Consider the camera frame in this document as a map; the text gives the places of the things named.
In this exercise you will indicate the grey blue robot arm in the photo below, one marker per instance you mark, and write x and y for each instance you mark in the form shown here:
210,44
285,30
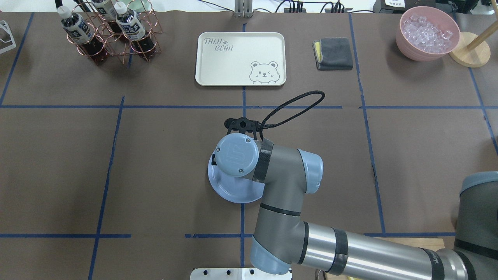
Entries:
308,205

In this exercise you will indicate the blue round plate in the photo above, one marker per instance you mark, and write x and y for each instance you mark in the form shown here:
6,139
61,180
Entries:
233,189

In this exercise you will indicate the cream bear tray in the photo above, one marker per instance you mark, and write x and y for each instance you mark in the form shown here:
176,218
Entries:
241,59

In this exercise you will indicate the dark grey folded cloth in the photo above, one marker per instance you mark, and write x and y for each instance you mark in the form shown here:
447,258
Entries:
333,54

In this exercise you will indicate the tea bottle left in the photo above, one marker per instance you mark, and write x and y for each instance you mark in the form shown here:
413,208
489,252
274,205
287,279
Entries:
132,27

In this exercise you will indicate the tea bottle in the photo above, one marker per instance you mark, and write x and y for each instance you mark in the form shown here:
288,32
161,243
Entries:
132,27
107,11
82,34

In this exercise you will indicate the green bowl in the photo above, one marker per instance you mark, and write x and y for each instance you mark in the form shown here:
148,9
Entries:
139,5

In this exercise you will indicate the tea bottle back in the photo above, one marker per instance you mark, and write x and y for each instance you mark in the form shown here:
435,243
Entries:
107,11

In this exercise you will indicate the pink bowl with ice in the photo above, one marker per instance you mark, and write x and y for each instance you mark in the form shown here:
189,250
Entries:
426,33

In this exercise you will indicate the tea bottle front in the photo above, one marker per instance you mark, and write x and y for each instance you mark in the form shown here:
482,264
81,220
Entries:
82,34

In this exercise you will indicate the round wooden stand base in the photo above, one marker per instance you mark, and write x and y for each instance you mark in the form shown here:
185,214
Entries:
472,50

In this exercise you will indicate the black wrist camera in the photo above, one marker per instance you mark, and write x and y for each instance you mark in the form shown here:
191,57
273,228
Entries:
242,125

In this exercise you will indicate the aluminium frame post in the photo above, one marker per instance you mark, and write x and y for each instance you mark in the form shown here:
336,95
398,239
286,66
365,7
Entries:
243,9

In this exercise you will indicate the copper wire bottle rack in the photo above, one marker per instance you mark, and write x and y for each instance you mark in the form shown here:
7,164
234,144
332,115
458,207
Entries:
117,45

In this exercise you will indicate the white wire cup rack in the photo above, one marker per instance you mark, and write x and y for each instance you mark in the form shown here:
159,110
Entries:
7,41

